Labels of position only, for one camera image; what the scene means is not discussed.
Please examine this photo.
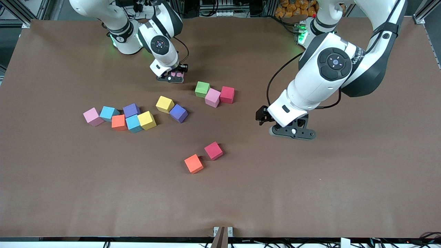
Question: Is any green foam cube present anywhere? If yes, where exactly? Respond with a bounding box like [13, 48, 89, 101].
[195, 81, 211, 98]

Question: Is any yellow foam cube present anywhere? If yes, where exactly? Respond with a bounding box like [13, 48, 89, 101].
[137, 111, 157, 131]
[155, 96, 175, 114]

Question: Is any blue foam cube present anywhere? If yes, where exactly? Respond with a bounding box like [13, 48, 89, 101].
[125, 115, 144, 134]
[99, 106, 120, 122]

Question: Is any orange foam cube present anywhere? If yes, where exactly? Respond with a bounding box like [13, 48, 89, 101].
[111, 114, 128, 132]
[184, 154, 204, 174]

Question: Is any crimson foam cube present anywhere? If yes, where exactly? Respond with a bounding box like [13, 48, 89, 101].
[220, 86, 235, 104]
[204, 141, 223, 161]

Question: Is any purple foam cube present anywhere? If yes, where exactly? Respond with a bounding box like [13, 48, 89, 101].
[169, 104, 188, 124]
[123, 103, 141, 118]

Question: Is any white power strip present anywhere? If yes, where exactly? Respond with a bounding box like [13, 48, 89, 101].
[206, 10, 239, 18]
[133, 2, 157, 13]

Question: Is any table cover sheet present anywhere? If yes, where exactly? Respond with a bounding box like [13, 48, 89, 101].
[0, 17, 441, 239]

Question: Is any orange crumpled bag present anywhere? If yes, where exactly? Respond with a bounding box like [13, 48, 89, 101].
[275, 0, 317, 18]

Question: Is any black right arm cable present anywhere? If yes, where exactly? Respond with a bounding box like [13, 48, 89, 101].
[172, 36, 189, 65]

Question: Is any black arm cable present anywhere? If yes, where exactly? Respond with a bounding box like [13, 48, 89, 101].
[266, 0, 402, 110]
[172, 36, 189, 65]

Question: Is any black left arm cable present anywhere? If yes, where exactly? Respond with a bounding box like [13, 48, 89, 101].
[266, 0, 402, 110]

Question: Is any white metal bracket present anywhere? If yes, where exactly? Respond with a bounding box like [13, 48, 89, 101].
[213, 226, 233, 237]

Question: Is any aluminium frame post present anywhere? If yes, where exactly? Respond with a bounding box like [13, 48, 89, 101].
[210, 226, 229, 248]

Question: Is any aluminium frame profile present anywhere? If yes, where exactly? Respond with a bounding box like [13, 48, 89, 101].
[412, 0, 441, 24]
[0, 0, 52, 29]

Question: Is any black floor cable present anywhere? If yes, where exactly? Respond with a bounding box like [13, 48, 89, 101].
[410, 231, 441, 247]

